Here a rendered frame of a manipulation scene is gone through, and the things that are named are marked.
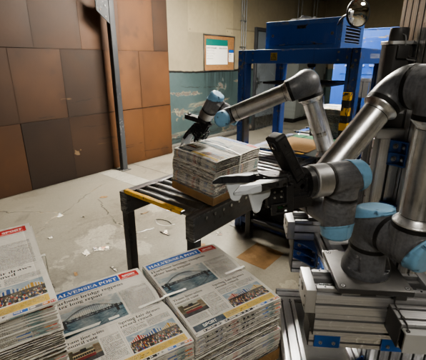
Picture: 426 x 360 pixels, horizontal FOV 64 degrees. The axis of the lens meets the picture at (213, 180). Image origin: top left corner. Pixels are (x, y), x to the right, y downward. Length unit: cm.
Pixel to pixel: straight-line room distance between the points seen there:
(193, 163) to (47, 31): 323
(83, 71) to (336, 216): 422
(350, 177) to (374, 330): 67
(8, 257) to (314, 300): 88
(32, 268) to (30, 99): 374
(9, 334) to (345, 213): 70
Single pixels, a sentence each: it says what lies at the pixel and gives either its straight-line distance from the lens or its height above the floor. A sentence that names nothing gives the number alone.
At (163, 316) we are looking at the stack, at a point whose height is 83.
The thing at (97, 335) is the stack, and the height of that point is 83.
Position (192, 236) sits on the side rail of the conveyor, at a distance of 158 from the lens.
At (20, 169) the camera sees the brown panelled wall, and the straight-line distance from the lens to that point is 451.
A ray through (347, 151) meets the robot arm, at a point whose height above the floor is 124.
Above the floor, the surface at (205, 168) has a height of 98.
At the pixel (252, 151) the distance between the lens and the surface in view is 180.
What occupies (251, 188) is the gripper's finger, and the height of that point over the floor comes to 124.
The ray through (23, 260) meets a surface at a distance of 85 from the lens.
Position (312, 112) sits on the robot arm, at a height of 125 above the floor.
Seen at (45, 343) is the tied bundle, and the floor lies 99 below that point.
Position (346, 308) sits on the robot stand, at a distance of 126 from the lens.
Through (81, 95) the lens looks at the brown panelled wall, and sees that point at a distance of 474.
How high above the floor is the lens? 147
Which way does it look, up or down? 19 degrees down
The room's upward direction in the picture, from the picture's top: straight up
